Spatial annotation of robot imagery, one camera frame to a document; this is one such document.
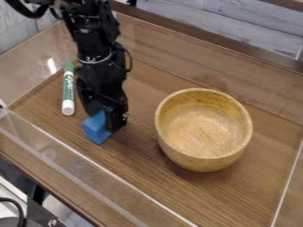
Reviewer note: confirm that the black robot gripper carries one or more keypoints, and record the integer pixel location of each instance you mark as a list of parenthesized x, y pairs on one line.
[(102, 74)]

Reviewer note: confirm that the blue foam block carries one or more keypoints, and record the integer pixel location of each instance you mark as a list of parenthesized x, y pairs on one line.
[(96, 128)]

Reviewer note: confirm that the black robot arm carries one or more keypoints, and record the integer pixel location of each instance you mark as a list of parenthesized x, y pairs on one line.
[(92, 23)]

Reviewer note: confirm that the brown wooden bowl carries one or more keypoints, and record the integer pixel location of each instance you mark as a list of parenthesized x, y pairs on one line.
[(205, 129)]

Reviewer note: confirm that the green dry-erase marker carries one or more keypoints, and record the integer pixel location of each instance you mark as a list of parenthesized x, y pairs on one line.
[(69, 90)]

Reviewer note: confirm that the clear acrylic tray wall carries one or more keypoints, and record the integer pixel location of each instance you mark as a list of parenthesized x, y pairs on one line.
[(122, 183)]

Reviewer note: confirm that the black metal table bracket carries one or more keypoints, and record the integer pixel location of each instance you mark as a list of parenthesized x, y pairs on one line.
[(40, 217)]

